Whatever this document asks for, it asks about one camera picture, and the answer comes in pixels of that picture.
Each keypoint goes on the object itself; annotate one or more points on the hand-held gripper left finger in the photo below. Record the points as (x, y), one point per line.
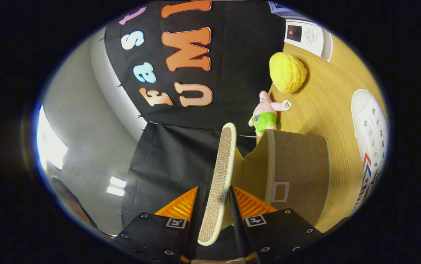
(192, 242)

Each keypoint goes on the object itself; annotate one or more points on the yellow round plush toy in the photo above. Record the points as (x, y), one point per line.
(287, 71)

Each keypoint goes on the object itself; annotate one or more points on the white book with portrait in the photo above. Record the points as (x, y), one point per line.
(311, 38)

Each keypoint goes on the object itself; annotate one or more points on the brown fabric storage box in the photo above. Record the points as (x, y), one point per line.
(298, 165)

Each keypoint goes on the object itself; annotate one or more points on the blue cover book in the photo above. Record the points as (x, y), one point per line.
(282, 9)

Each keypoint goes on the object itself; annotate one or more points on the pink star plush toy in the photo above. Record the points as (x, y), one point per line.
(265, 117)

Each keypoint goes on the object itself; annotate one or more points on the white canvas shoe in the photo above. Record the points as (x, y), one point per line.
(368, 121)

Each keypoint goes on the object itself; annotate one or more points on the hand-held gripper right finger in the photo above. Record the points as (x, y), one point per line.
(241, 234)

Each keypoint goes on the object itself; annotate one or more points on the ceiling light panel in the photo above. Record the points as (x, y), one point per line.
(116, 186)

